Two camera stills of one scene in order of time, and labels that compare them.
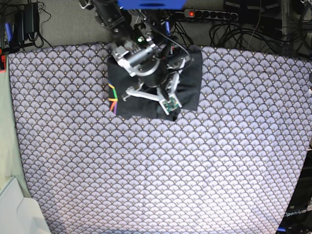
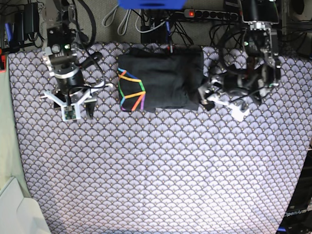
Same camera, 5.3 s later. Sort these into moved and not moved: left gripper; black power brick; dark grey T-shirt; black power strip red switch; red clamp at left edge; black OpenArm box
Moved: left gripper; dark grey T-shirt
Not moved: red clamp at left edge; black power brick; black power strip red switch; black OpenArm box
